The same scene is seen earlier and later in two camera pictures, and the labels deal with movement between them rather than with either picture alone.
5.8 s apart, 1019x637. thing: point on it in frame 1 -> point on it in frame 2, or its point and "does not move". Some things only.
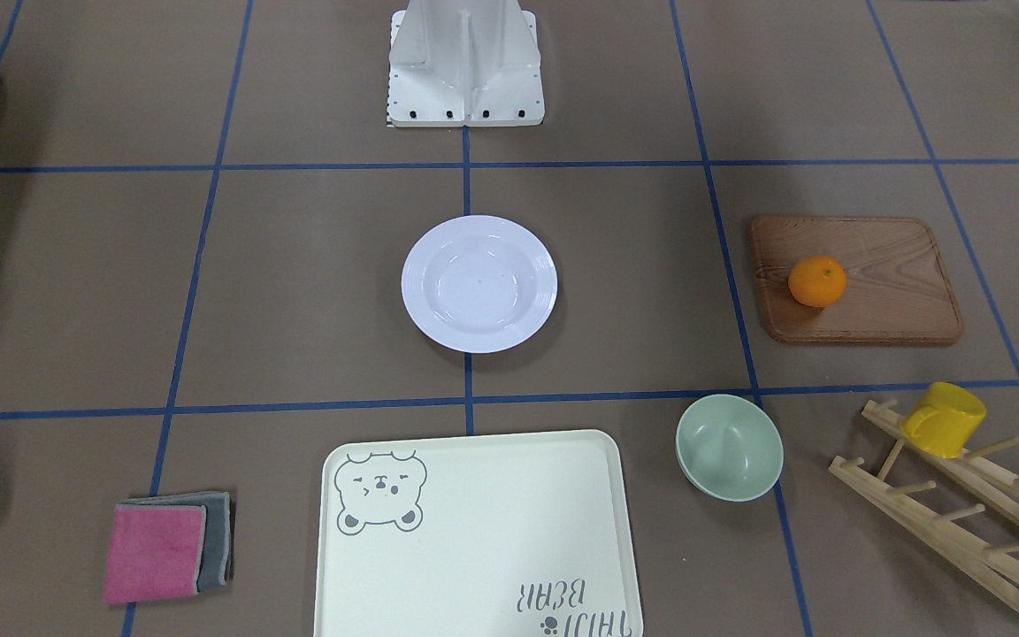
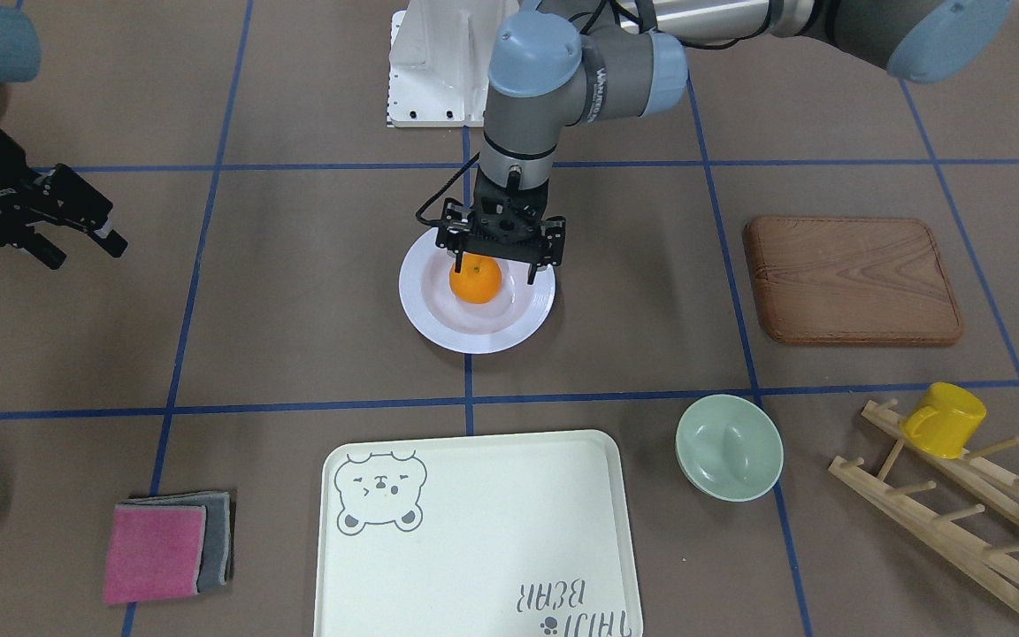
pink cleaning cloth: x=156 y=552 does not move
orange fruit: x=817 y=280 -> x=479 y=280
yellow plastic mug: x=946 y=420 does not move
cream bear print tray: x=478 y=533 does not move
